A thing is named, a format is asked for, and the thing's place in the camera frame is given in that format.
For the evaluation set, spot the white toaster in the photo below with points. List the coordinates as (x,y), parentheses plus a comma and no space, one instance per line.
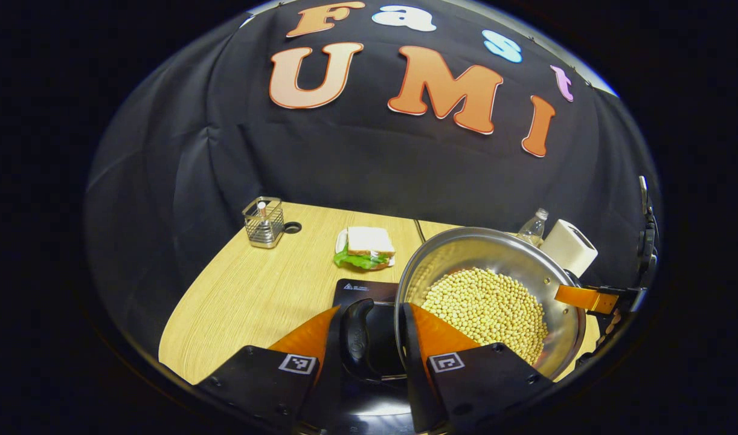
(568,248)

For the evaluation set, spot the sandwich with lettuce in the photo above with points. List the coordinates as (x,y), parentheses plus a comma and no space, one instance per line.
(369,241)

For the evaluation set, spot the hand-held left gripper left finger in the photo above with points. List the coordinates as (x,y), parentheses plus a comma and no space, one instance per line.
(327,356)

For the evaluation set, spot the black backdrop cloth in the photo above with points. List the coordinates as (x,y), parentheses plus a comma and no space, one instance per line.
(375,175)

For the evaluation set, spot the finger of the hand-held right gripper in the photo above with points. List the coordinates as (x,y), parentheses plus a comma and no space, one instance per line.
(586,299)

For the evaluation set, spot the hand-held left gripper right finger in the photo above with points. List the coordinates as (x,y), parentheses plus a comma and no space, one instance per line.
(412,356)

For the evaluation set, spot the pile of yellow soybeans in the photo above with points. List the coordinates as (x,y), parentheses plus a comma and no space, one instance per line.
(490,308)

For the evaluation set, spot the black induction cooktop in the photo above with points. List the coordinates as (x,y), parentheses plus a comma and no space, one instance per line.
(384,338)

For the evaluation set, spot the clear plastic water bottle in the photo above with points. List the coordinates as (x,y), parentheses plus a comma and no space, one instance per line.
(531,229)

